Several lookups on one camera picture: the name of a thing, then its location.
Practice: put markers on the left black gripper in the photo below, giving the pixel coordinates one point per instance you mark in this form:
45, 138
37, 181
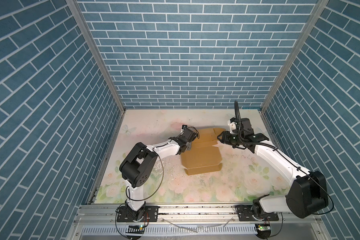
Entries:
189, 145

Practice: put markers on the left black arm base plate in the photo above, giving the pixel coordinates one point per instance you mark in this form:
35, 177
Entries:
127, 215

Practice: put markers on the left green circuit board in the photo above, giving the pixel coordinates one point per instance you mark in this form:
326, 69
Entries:
135, 230

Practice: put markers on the right green circuit board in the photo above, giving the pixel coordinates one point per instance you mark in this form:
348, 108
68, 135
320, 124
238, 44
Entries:
262, 228

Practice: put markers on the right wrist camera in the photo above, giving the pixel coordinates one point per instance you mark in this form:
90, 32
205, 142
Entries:
235, 125

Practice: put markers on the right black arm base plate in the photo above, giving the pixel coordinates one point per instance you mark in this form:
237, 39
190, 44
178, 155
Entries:
247, 213

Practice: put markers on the aluminium front rail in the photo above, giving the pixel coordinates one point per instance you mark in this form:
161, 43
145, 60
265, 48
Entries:
99, 222

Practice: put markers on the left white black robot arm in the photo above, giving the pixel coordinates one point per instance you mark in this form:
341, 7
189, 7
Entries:
139, 163

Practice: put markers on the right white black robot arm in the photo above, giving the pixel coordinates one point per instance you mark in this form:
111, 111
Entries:
307, 192

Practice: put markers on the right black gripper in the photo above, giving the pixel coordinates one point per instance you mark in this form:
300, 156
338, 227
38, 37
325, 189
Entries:
225, 137

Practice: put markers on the brown cardboard box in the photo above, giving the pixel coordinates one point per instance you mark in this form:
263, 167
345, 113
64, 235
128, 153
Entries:
204, 155

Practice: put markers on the green circuit board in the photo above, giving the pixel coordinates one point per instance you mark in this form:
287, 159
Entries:
135, 230
262, 228

